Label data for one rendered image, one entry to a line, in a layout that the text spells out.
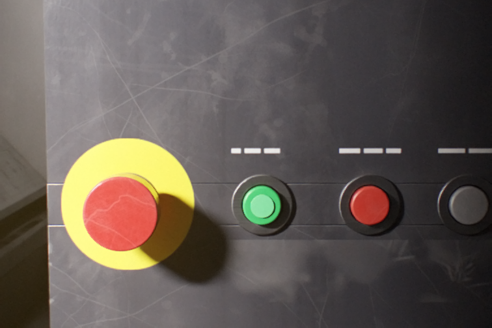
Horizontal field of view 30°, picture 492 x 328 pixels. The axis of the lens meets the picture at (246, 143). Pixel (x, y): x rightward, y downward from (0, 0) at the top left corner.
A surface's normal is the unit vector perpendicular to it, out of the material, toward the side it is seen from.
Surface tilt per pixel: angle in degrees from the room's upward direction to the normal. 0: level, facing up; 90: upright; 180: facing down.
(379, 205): 90
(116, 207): 90
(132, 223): 90
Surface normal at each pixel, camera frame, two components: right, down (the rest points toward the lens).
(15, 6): -0.05, 0.10
